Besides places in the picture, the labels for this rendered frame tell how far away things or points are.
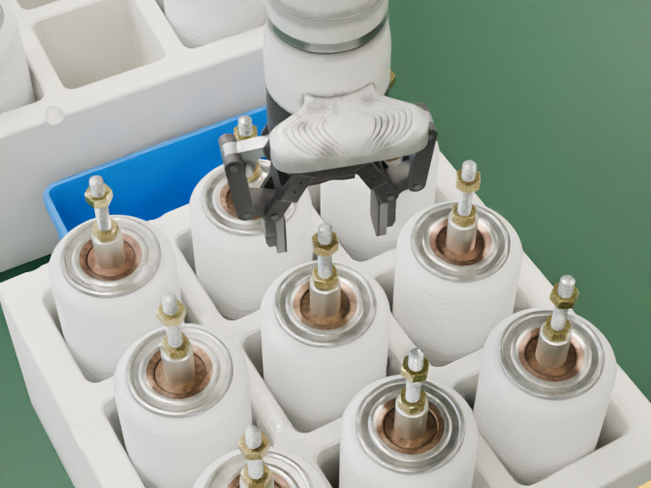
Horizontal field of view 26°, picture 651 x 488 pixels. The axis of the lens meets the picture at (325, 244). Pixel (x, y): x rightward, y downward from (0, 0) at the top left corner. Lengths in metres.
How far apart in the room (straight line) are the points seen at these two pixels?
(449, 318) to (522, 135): 0.46
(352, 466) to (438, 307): 0.16
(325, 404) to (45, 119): 0.39
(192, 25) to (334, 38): 0.56
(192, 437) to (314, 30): 0.34
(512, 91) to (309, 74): 0.76
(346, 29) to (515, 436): 0.37
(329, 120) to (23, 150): 0.54
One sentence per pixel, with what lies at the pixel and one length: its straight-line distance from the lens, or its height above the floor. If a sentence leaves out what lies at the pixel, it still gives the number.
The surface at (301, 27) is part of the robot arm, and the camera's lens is 0.78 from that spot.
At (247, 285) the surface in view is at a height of 0.20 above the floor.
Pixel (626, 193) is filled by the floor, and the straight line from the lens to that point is 1.46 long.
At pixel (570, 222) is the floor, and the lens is 1.43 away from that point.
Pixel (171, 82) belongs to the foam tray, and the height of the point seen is 0.17.
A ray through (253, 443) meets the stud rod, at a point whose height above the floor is 0.34.
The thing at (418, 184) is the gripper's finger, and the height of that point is 0.39.
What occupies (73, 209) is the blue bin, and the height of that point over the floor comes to 0.08.
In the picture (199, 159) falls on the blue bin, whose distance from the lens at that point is 1.35.
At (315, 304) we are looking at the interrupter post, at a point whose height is 0.26.
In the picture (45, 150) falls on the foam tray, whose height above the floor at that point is 0.14.
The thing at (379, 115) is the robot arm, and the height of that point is 0.51.
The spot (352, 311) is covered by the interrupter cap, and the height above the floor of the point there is 0.25.
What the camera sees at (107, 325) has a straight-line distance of 1.06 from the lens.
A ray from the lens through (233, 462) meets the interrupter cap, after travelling 0.96.
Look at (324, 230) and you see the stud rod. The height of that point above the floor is 0.34.
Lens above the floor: 1.09
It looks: 52 degrees down
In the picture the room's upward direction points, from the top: straight up
